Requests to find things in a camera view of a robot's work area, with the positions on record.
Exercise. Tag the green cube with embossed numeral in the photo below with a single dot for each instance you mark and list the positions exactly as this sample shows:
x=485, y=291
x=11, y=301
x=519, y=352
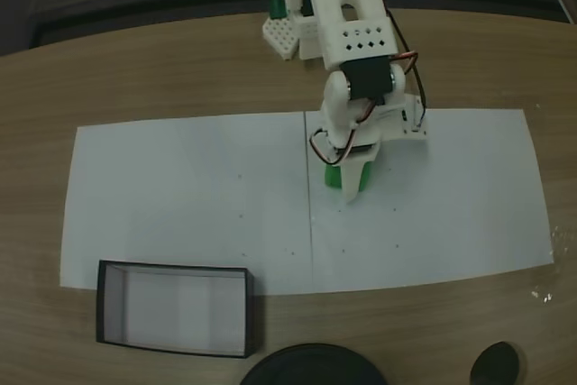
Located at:
x=333, y=176

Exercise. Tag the dark open cardboard box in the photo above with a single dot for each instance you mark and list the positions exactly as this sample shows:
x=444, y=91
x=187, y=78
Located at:
x=180, y=308

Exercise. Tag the white paper sheet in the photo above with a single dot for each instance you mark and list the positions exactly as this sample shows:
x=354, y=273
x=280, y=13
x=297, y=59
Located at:
x=180, y=195
x=451, y=204

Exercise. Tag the large black round object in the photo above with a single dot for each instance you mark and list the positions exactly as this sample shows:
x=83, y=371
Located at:
x=311, y=367

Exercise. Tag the small black oval object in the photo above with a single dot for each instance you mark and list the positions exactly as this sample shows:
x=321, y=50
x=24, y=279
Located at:
x=496, y=364

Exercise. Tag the dark grey curved ledge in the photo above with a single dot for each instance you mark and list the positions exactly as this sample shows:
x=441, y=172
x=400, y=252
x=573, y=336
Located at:
x=135, y=2

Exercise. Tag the white camera bracket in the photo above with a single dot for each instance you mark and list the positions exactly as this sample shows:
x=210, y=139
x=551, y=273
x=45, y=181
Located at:
x=408, y=119

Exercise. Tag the white perforated base plate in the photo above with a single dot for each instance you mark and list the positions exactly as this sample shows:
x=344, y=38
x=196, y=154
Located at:
x=280, y=38

